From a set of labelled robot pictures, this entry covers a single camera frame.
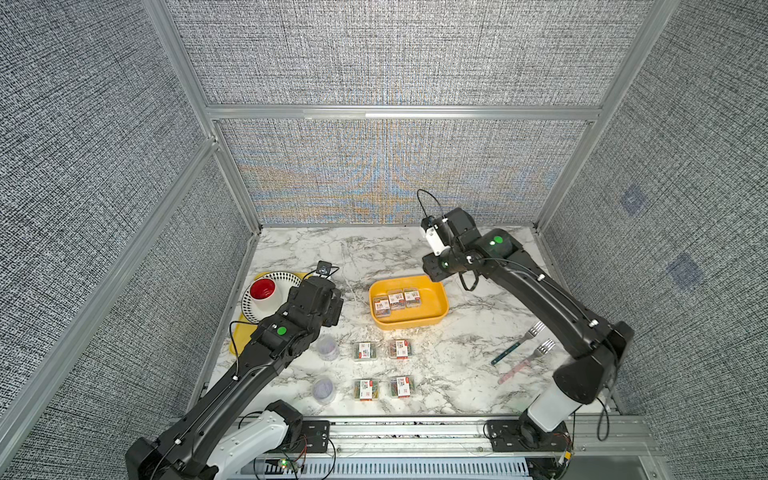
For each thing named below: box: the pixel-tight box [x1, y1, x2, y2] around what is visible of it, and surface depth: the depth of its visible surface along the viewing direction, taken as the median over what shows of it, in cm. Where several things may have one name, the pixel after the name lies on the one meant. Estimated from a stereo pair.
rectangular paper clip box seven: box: [403, 288, 422, 308], surface depth 99 cm
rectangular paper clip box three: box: [390, 376, 415, 399], surface depth 81 cm
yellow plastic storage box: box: [369, 275, 450, 331], surface depth 97 cm
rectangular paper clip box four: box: [374, 297, 391, 318], surface depth 96 cm
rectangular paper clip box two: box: [354, 380, 379, 401], surface depth 81 cm
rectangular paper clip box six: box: [387, 289, 406, 310], surface depth 97 cm
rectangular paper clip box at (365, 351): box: [354, 341, 377, 361], surface depth 87 cm
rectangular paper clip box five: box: [389, 338, 413, 360], surface depth 87 cm
